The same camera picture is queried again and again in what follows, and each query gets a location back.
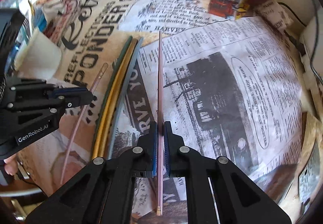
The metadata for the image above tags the white ceramic cup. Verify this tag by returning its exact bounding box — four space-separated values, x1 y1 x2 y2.
14 28 62 80

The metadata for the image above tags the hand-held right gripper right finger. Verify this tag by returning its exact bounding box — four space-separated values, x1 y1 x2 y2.
163 121 292 224

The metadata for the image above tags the grey chopstick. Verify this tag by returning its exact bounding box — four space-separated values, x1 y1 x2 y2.
107 37 144 160

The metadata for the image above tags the black cable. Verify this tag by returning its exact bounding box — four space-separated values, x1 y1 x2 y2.
278 3 320 75

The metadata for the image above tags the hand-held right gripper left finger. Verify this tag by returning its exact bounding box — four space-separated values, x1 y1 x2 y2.
25 121 158 224

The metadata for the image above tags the pink chopstick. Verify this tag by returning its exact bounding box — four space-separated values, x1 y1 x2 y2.
156 31 164 216
61 63 108 185

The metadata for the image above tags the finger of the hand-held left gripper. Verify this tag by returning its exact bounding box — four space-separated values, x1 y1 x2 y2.
0 93 93 130
5 78 89 95

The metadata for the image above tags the bundle of cutlery and chopsticks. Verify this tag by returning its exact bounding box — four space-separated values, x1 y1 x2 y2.
92 36 133 159
97 39 138 159

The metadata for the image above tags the newspaper print tablecloth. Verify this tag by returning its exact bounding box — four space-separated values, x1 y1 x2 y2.
15 0 306 224

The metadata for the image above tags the white rice cooker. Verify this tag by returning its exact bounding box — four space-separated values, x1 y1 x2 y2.
300 15 323 113

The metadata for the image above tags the person's left hand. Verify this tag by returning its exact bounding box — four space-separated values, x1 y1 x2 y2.
3 153 19 176

